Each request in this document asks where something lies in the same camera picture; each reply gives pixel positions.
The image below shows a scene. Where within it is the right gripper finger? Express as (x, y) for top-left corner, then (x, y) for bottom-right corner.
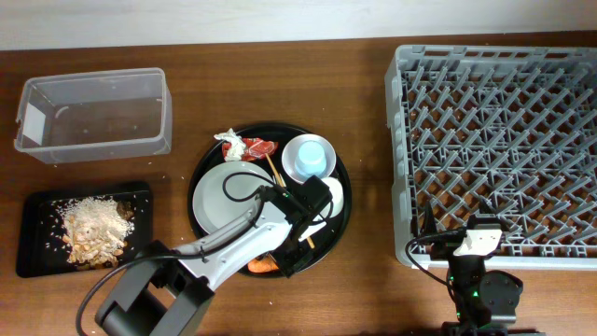
(422, 202), (437, 235)
(476, 199), (501, 224)

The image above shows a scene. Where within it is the orange carrot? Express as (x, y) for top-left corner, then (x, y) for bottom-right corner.
(247, 256), (279, 273)

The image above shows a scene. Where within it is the grey round plate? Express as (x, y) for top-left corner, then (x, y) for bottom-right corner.
(192, 161), (272, 234)

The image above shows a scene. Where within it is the red snack wrapper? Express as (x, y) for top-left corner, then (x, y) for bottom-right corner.
(241, 137), (279, 161)

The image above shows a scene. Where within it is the white tissue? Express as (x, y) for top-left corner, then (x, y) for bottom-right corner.
(214, 128), (246, 161)

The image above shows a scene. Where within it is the brown food lump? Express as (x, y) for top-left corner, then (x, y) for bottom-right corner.
(117, 202), (134, 221)

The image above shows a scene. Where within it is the pile of rice and shells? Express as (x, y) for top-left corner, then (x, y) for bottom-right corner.
(50, 197), (135, 270)

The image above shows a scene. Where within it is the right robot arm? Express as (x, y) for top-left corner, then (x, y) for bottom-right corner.
(420, 203), (523, 336)

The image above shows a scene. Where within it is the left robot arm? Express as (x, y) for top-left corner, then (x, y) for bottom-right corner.
(94, 176), (332, 335)

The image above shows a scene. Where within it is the grey dishwasher rack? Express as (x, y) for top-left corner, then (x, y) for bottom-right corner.
(384, 45), (596, 271)

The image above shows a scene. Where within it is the white plastic fork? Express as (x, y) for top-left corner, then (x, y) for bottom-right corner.
(298, 221), (326, 242)

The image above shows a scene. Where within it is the wooden chopstick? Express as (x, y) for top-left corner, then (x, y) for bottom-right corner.
(265, 153), (315, 249)

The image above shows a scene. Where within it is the white cup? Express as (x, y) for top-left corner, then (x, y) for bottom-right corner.
(320, 176), (344, 218)

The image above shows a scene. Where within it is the round black serving tray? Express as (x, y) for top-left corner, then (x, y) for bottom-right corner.
(187, 122), (353, 278)

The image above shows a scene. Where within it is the white bowl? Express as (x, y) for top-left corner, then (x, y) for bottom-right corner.
(281, 133), (337, 184)

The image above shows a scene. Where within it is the light blue cup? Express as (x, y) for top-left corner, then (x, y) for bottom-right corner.
(295, 141), (326, 177)

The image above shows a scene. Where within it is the black rectangular tray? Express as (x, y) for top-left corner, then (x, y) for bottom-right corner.
(16, 181), (153, 278)

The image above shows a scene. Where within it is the clear plastic bin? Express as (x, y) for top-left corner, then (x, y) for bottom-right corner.
(14, 67), (173, 164)

